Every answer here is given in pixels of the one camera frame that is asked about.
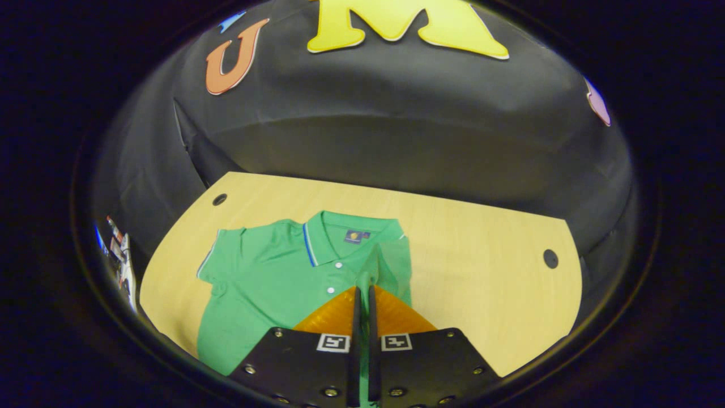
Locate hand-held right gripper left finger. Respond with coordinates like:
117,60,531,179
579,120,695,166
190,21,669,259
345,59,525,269
227,285,363,408

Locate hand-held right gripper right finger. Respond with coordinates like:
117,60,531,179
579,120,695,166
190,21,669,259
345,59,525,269
368,285,502,408

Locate green T-shirt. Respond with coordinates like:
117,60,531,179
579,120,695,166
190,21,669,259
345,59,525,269
196,211,413,408

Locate black backdrop cloth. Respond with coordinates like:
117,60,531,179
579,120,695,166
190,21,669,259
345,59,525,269
91,0,635,295

